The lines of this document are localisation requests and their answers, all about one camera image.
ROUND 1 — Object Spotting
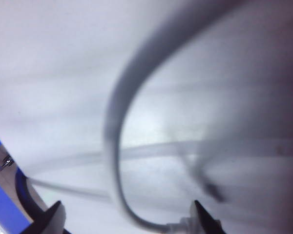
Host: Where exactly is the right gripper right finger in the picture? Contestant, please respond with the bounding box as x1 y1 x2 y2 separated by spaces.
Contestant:
190 199 226 234

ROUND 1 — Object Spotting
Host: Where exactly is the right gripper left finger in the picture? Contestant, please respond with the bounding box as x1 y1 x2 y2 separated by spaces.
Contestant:
21 200 72 234

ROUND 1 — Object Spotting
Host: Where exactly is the white Type-C charging cable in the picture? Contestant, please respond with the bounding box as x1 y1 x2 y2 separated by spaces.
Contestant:
104 0 250 234

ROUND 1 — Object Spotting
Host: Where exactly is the blue office partition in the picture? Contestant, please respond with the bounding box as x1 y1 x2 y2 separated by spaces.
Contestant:
0 126 34 234

